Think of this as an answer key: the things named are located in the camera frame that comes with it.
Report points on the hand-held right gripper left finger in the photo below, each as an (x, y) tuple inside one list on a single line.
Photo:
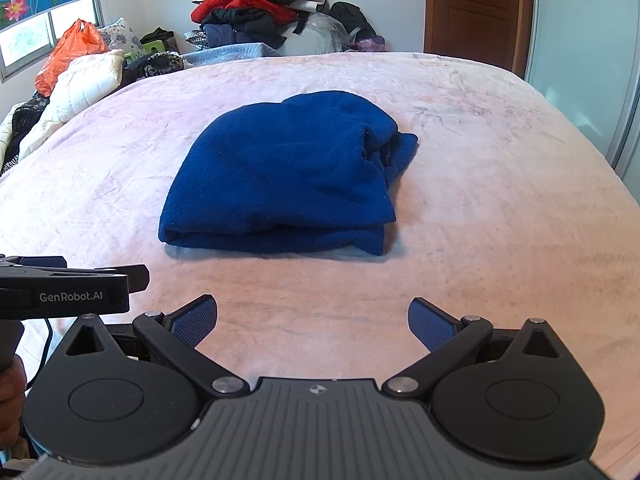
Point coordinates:
[(195, 322)]

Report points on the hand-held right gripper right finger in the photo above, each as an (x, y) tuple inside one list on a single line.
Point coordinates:
[(430, 325)]

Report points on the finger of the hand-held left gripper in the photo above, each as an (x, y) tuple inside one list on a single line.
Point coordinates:
[(100, 276), (45, 261)]

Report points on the blue beaded sweater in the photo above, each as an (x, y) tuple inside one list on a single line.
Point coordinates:
[(285, 175)]

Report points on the pile of clothes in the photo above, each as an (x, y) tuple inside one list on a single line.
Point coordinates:
[(250, 5)]

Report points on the person's left hand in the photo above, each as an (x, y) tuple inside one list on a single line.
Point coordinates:
[(12, 395)]

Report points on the black and white patterned cloth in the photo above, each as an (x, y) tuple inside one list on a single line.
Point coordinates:
[(22, 130)]

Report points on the pink blanket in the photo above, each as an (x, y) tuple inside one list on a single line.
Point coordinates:
[(475, 185)]

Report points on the white quilted pillow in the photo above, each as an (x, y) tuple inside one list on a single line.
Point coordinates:
[(80, 87)]

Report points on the orange plastic bag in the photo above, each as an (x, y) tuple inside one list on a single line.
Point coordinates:
[(67, 55)]

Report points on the leopard print cloth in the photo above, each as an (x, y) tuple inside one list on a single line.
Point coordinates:
[(160, 65)]

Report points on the window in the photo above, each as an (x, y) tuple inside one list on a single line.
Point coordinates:
[(35, 35)]

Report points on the green stool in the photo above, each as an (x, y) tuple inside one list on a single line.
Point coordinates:
[(150, 49)]

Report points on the white floral pillow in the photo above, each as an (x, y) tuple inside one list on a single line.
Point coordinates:
[(120, 35)]

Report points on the black bag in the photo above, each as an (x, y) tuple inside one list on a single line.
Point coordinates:
[(157, 37)]

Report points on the light blue knit blanket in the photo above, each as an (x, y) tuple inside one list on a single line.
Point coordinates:
[(230, 54)]

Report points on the purple cloth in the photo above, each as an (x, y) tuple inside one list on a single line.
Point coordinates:
[(371, 43)]

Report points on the clear plastic bag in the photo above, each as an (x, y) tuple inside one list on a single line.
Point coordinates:
[(315, 35)]

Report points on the black backpack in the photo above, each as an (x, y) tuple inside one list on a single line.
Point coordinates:
[(352, 17)]

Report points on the brown wooden door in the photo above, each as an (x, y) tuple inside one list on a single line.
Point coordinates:
[(475, 10)]

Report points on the frosted glass sliding door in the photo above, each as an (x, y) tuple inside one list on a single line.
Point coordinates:
[(585, 45)]

